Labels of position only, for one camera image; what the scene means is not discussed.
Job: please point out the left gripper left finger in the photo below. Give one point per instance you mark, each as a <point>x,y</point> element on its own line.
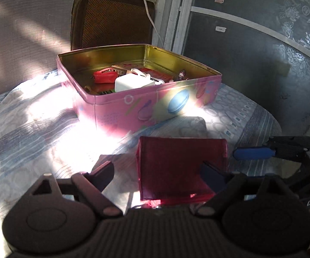
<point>90,187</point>

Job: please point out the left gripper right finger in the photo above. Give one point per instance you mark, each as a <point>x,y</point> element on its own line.
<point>226,186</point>

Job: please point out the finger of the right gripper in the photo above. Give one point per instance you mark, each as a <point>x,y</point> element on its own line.
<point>253,153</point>

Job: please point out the red leather wallet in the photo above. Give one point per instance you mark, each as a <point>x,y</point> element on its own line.
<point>169,168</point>

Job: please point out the white charger block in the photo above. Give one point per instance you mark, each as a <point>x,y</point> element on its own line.
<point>131,81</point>

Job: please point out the red mini stapler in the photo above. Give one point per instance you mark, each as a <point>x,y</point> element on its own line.
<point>105,76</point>

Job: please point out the white plastic clip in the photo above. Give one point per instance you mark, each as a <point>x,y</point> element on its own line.
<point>147,76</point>

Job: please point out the small brown cardboard box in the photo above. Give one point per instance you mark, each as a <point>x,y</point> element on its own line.
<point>125,67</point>

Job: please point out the blue patterned bed sheet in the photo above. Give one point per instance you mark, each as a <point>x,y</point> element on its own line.
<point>40,133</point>

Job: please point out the pink macaron tin box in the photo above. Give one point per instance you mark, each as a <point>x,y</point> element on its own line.
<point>120,113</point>

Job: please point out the red card box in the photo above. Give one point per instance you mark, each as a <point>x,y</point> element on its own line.
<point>158,75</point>

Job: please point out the frosted glass sliding door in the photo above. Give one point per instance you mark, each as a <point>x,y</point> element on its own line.
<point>261,48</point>

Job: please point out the grey sofa back cushion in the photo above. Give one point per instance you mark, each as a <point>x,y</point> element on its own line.
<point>32,34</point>

